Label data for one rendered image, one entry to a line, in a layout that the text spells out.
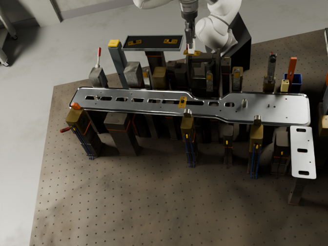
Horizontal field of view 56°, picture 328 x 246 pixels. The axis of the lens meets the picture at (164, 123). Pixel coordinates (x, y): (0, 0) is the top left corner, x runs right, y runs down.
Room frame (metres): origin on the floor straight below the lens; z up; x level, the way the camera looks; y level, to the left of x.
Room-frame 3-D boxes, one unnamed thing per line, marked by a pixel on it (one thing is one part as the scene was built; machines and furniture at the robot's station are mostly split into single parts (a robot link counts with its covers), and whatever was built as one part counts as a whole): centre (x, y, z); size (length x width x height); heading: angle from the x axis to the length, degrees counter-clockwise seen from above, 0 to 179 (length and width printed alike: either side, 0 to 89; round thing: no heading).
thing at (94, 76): (1.61, 0.34, 0.88); 0.12 x 0.07 x 0.36; 156
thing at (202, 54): (1.35, -0.31, 0.95); 0.18 x 0.13 x 0.49; 66
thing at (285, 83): (1.10, -0.68, 0.88); 0.04 x 0.04 x 0.37; 66
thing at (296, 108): (1.21, -0.11, 1.00); 1.38 x 0.22 x 0.02; 66
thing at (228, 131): (0.93, -0.31, 0.84); 0.10 x 0.05 x 0.29; 156
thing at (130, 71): (1.50, 0.10, 0.90); 0.13 x 0.08 x 0.41; 156
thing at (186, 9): (1.26, -0.24, 1.56); 0.09 x 0.09 x 0.06
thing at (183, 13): (1.26, -0.24, 1.49); 0.08 x 0.07 x 0.09; 154
